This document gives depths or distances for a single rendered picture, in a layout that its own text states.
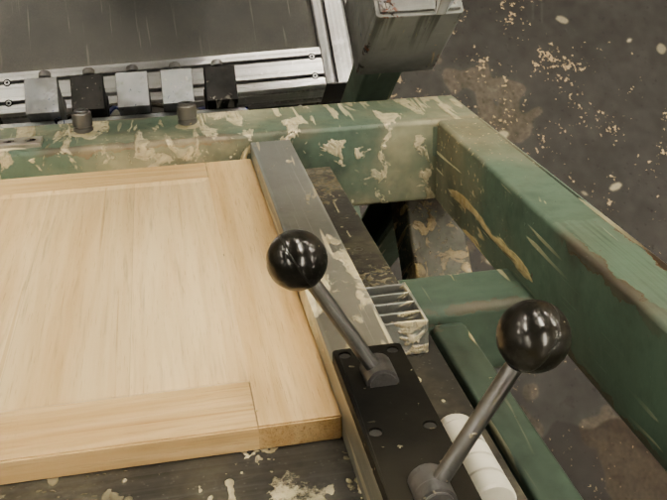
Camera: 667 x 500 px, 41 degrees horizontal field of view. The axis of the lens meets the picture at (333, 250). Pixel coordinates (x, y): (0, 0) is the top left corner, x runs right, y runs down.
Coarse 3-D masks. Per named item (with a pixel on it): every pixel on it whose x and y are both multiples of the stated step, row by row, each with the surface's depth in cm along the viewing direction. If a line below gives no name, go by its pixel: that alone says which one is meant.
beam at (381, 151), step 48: (432, 96) 124; (48, 144) 108; (96, 144) 107; (144, 144) 108; (192, 144) 109; (240, 144) 110; (336, 144) 112; (384, 144) 113; (432, 144) 115; (384, 192) 116; (432, 192) 118
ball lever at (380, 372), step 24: (288, 240) 53; (312, 240) 53; (288, 264) 52; (312, 264) 53; (288, 288) 54; (312, 288) 55; (336, 312) 56; (360, 336) 57; (360, 360) 58; (384, 360) 59; (384, 384) 58
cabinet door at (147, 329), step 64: (0, 192) 102; (64, 192) 102; (128, 192) 101; (192, 192) 101; (256, 192) 100; (0, 256) 86; (64, 256) 86; (128, 256) 85; (192, 256) 85; (256, 256) 84; (0, 320) 74; (64, 320) 74; (128, 320) 74; (192, 320) 73; (256, 320) 72; (0, 384) 65; (64, 384) 65; (128, 384) 65; (192, 384) 65; (256, 384) 64; (320, 384) 64; (0, 448) 58; (64, 448) 57; (128, 448) 58; (192, 448) 59; (256, 448) 60
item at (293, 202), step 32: (256, 160) 104; (288, 160) 103; (288, 192) 93; (288, 224) 86; (320, 224) 85; (352, 288) 73; (320, 320) 68; (352, 320) 68; (320, 352) 68; (352, 448) 57
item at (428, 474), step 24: (504, 312) 45; (528, 312) 44; (552, 312) 44; (504, 336) 44; (528, 336) 43; (552, 336) 43; (528, 360) 44; (552, 360) 44; (504, 384) 46; (480, 408) 46; (480, 432) 46; (456, 456) 47; (408, 480) 49; (432, 480) 47
